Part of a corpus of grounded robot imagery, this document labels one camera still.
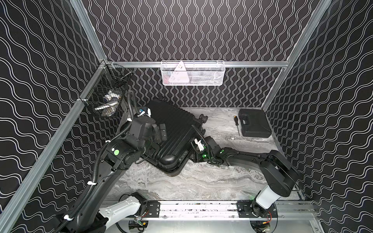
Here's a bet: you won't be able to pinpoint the black ribbed hard-shell suitcase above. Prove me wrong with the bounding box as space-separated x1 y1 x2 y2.
142 99 208 177

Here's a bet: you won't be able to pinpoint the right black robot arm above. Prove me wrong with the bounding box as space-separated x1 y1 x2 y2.
191 136 299 210

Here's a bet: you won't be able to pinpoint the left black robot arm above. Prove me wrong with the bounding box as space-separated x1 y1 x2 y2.
54 107 167 233

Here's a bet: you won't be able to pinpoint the silver items in basket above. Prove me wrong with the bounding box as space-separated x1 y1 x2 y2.
94 90 122 117

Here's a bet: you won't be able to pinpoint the black plastic tool case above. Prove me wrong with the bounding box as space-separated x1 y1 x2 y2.
239 109 272 138

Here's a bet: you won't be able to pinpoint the white triangle label card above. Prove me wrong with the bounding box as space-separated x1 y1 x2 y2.
168 61 190 85

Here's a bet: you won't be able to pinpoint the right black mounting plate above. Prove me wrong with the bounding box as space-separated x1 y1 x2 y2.
237 201 278 218

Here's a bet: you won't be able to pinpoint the black mounting plate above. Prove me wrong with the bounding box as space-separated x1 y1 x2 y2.
129 201 161 218
237 201 278 218

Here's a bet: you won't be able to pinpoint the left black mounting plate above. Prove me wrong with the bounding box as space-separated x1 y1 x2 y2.
129 201 161 218

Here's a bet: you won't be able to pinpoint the black-handled screwdriver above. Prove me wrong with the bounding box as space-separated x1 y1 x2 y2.
234 116 241 136

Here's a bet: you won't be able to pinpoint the left corrugated black cable conduit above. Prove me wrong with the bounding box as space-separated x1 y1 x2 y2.
52 91 135 233

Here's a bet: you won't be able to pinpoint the black wire mesh basket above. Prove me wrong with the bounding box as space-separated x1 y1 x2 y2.
83 64 134 118

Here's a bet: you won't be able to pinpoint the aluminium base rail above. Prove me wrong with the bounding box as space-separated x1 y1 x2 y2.
100 200 317 221

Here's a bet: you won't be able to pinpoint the clear plastic wall bin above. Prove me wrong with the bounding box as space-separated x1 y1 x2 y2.
160 60 226 86

